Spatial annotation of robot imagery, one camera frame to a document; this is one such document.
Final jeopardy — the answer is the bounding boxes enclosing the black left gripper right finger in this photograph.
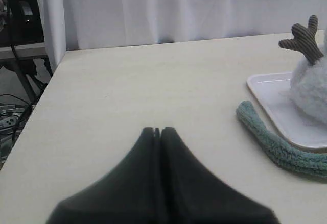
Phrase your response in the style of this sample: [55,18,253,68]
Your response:
[160,127,279,223]

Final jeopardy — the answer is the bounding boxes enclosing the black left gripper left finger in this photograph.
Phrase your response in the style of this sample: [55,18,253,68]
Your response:
[47,127,159,223]

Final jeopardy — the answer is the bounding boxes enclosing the teal fleece scarf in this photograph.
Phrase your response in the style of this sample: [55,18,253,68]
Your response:
[236,101,326,179]

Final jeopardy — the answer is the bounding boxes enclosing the white plush snowman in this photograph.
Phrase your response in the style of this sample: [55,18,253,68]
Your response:
[278,15,326,124]

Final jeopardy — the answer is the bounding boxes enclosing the white plastic tray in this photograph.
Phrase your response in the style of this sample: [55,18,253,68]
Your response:
[247,72,326,153]

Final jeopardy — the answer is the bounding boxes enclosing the white backdrop curtain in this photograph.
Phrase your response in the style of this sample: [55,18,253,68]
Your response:
[37,0,326,68]

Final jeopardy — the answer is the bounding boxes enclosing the black floor cables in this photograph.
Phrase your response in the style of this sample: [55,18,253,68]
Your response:
[0,93,36,168]

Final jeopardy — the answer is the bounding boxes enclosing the grey metal frame stand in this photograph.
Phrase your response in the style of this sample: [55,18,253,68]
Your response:
[1,42,53,102]

